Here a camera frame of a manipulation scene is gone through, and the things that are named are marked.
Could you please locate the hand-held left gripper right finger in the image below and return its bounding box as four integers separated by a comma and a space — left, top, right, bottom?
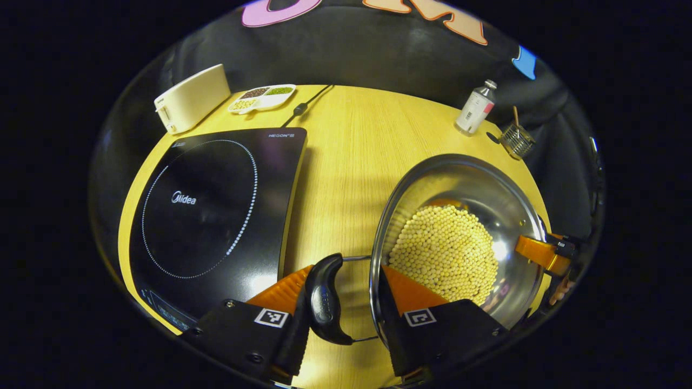
377, 264, 510, 385

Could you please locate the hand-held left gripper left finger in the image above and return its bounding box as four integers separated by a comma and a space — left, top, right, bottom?
181, 264, 314, 385

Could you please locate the pile of yellow soybeans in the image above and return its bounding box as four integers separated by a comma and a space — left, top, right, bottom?
388, 204, 500, 307

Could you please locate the stainless steel pot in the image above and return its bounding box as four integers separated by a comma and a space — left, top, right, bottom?
304, 153, 549, 347

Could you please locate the black induction cooktop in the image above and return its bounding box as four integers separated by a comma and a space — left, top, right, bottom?
129, 127, 308, 331

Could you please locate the small white bottle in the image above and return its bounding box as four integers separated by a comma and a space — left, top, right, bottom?
454, 79, 498, 136

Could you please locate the white divided bean dish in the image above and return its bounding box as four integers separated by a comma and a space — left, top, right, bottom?
228, 84, 297, 115

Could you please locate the white toaster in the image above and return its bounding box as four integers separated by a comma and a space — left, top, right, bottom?
154, 64, 232, 135

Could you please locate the small wire mesh holder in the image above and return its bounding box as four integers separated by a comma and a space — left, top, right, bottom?
500, 124, 536, 160

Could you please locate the black power cable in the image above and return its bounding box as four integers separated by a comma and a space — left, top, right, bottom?
281, 85, 335, 128

